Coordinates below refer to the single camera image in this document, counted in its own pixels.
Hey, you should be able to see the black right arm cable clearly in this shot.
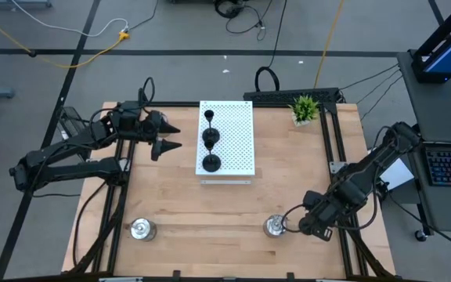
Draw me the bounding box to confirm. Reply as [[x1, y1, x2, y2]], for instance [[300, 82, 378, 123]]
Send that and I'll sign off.
[[281, 203, 308, 234]]

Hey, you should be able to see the white paper sheet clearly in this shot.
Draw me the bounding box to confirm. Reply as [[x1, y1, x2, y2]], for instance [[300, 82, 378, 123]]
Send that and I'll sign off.
[[380, 158, 415, 192]]

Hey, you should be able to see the black perforated cable tray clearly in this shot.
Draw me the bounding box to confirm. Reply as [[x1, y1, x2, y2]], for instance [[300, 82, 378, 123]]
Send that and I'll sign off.
[[243, 87, 342, 105]]

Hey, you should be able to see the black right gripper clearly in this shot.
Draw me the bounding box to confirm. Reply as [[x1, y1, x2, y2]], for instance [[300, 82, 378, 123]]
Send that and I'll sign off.
[[298, 190, 346, 240]]

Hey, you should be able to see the black cable bundle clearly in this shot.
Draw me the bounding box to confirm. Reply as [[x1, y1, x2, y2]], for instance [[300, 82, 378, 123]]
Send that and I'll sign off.
[[213, 0, 268, 42]]

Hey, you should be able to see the black backlit keyboard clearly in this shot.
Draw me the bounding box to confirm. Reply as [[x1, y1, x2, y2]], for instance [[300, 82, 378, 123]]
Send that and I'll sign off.
[[422, 143, 451, 188]]

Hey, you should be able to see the black coiled floor cable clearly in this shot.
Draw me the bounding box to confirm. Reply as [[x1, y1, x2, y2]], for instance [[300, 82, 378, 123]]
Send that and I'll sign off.
[[254, 0, 289, 94]]

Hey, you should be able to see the thin black cable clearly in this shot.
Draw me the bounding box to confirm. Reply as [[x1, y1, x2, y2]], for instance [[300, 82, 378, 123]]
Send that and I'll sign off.
[[355, 69, 402, 105], [338, 63, 401, 92], [359, 74, 404, 121]]

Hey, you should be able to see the thin yellow hanging cable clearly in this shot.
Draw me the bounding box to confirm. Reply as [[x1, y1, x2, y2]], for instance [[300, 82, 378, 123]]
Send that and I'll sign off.
[[313, 0, 346, 89]]

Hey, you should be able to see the white perforated metal shelf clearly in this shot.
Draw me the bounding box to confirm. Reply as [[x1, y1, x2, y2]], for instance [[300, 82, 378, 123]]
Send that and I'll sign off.
[[195, 100, 256, 185]]

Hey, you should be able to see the grey desk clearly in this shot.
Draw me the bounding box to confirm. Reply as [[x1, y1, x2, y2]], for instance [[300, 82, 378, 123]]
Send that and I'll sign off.
[[396, 50, 451, 242]]

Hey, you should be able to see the artificial green plant white pot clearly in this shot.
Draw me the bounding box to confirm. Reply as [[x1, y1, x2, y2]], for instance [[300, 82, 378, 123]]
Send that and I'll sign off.
[[287, 94, 321, 127]]

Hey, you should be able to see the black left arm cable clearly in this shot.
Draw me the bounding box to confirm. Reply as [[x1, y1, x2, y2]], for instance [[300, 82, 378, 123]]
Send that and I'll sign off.
[[142, 77, 157, 105]]

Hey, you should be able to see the black mesh tray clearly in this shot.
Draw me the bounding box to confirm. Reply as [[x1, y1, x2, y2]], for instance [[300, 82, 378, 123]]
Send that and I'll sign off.
[[56, 106, 89, 140]]

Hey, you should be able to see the black aluminium table frame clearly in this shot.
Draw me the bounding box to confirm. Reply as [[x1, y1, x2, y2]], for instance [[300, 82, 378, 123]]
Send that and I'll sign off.
[[63, 99, 397, 282]]

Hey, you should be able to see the white floor cable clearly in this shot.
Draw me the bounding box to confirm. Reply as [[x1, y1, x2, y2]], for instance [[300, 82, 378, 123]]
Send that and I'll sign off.
[[11, 0, 130, 38]]

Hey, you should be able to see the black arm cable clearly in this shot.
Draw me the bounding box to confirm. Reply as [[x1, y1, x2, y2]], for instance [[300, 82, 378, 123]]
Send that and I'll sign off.
[[281, 203, 308, 234], [142, 77, 157, 105]]

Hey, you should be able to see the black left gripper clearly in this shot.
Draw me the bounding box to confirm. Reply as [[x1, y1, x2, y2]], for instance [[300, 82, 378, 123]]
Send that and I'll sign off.
[[131, 110, 182, 161]]

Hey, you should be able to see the yellow extension cord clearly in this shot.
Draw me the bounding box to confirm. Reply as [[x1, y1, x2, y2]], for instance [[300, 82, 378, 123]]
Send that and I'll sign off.
[[0, 5, 131, 70]]

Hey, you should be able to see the black candlestick holder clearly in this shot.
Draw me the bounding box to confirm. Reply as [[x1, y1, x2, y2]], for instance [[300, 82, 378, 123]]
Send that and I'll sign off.
[[201, 139, 222, 173], [201, 110, 222, 145]]

